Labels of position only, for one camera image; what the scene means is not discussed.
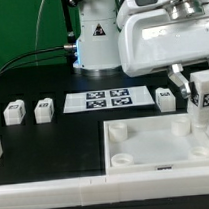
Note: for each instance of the white front barrier wall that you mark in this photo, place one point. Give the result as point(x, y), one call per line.
point(105, 189)

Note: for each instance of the white sheet with tags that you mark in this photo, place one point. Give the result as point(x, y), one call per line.
point(107, 99)

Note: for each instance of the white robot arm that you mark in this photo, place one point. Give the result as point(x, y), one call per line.
point(102, 21)

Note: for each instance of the white square tabletop tray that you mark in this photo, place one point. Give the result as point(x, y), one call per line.
point(163, 142)

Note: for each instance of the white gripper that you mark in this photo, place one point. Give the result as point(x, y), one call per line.
point(151, 41)

